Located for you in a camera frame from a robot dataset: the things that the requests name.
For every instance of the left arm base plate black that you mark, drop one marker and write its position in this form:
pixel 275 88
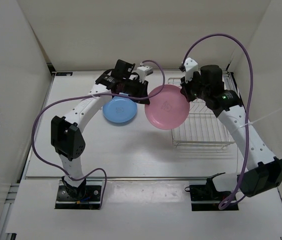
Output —
pixel 90 200

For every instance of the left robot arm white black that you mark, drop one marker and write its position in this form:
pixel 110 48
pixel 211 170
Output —
pixel 66 131

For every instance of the pink plastic plate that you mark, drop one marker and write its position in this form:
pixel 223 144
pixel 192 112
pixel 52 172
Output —
pixel 168 109

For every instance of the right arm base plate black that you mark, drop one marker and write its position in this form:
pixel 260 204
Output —
pixel 202 200

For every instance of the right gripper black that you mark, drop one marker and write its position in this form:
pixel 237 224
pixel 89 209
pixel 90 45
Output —
pixel 185 86

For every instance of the aluminium frame rail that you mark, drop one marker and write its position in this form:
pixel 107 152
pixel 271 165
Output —
pixel 173 178

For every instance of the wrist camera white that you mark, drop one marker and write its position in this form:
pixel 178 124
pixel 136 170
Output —
pixel 188 68
pixel 143 71

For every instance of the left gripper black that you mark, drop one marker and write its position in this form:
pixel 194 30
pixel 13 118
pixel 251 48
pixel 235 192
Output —
pixel 143 88

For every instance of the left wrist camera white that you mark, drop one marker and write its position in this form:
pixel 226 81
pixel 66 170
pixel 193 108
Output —
pixel 143 71

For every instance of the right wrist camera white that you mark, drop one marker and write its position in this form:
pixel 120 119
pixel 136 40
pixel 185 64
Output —
pixel 188 68

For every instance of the blue plastic plate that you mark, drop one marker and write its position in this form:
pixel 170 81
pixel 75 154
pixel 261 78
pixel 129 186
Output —
pixel 120 110

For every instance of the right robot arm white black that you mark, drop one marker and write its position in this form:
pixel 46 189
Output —
pixel 263 170

